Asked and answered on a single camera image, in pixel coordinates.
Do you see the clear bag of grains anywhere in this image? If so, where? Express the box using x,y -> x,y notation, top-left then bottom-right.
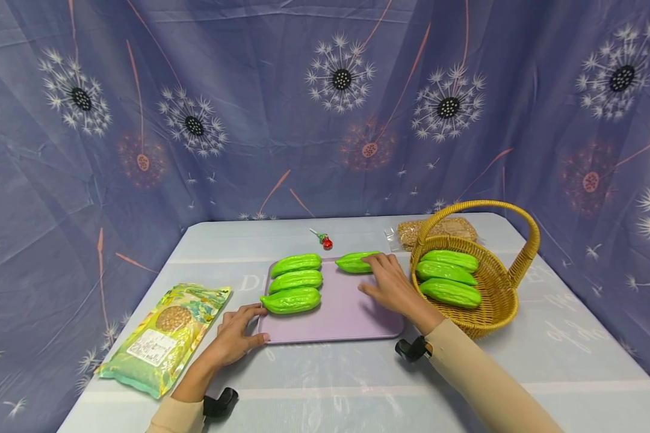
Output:
385,216 -> 479,253

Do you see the purple plastic tray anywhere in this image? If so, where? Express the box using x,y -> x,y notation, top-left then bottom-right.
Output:
256,257 -> 406,346

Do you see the black wrist band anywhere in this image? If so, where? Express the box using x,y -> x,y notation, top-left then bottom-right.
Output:
394,336 -> 433,363
202,387 -> 240,419

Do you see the person's right hand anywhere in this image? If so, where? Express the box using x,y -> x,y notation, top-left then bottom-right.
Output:
357,253 -> 446,335

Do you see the person's left forearm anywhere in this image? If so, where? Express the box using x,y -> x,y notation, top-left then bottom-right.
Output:
146,368 -> 218,433

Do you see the yellow wicker basket with handle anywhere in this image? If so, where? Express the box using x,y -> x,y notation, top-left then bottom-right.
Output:
409,200 -> 542,340

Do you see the green yellow grain packet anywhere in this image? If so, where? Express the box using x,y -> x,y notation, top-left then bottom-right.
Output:
94,283 -> 233,401

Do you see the person's left hand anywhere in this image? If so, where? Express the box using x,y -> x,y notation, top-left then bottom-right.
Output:
188,302 -> 271,384

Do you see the red and green lollipop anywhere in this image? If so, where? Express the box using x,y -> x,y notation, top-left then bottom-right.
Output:
309,228 -> 335,251

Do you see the green toy bitter gourd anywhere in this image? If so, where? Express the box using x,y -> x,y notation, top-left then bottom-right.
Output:
267,269 -> 324,296
415,260 -> 479,287
270,253 -> 323,279
419,249 -> 480,274
335,251 -> 383,275
418,277 -> 483,310
259,287 -> 322,315

